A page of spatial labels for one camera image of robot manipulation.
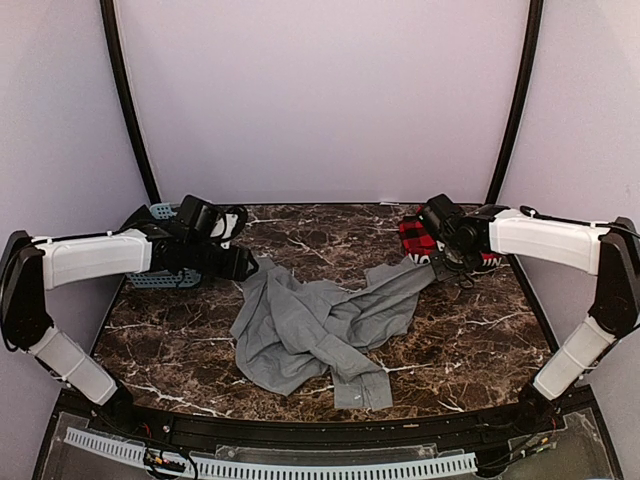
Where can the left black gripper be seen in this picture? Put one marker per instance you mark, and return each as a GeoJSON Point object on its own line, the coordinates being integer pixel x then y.
{"type": "Point", "coordinates": [235, 268]}

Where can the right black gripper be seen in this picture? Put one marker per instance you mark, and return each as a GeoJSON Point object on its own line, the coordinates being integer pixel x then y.
{"type": "Point", "coordinates": [443, 273]}

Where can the light blue plastic basket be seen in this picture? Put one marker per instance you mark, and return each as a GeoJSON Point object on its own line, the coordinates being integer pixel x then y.
{"type": "Point", "coordinates": [158, 277]}

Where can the red black plaid shirt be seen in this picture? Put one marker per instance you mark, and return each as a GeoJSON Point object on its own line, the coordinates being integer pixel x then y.
{"type": "Point", "coordinates": [418, 245]}

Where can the grey long sleeve shirt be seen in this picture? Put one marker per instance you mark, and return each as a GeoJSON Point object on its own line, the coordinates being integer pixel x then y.
{"type": "Point", "coordinates": [288, 331]}

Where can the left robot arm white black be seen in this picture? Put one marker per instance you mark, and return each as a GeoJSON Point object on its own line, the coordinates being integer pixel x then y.
{"type": "Point", "coordinates": [53, 288]}

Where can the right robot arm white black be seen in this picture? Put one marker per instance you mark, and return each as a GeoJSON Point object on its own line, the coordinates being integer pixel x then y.
{"type": "Point", "coordinates": [587, 268]}

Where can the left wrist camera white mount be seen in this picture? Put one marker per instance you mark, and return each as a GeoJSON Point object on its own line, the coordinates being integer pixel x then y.
{"type": "Point", "coordinates": [199, 220]}

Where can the black curved front rail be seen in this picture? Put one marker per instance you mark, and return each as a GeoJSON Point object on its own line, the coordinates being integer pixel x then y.
{"type": "Point", "coordinates": [476, 429]}

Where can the white slotted cable duct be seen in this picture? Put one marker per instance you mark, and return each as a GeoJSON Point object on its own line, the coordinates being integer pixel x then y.
{"type": "Point", "coordinates": [234, 462]}

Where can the black right corner post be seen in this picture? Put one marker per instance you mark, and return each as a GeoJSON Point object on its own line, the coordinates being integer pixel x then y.
{"type": "Point", "coordinates": [516, 111]}

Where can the black corner post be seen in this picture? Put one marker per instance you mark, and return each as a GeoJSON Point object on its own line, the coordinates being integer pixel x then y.
{"type": "Point", "coordinates": [125, 98]}
{"type": "Point", "coordinates": [516, 111]}

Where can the black left corner post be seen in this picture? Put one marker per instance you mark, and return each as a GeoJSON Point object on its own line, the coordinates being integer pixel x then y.
{"type": "Point", "coordinates": [125, 98]}

